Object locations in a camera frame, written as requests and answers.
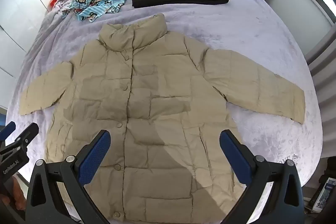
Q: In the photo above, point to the red gift box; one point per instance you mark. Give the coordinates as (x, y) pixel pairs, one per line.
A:
(53, 3)

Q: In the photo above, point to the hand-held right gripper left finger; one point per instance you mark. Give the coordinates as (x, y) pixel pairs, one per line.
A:
(95, 158)

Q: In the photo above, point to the blue and white box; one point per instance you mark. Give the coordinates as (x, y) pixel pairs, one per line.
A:
(321, 192)

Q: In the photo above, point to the lilac plush bed blanket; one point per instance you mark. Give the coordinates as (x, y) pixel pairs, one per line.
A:
(249, 43)

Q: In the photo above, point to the beige puffer jacket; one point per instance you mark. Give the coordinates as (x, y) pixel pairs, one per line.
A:
(162, 98)

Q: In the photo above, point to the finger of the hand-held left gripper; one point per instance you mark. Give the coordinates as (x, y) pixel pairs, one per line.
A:
(7, 133)
(27, 134)

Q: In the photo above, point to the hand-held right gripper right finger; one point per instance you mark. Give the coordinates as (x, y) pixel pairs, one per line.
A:
(235, 158)

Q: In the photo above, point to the person's left hand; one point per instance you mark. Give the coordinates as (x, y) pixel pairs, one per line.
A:
(20, 191)

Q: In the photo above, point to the white glossy wardrobe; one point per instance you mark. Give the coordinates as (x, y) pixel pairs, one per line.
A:
(23, 16)

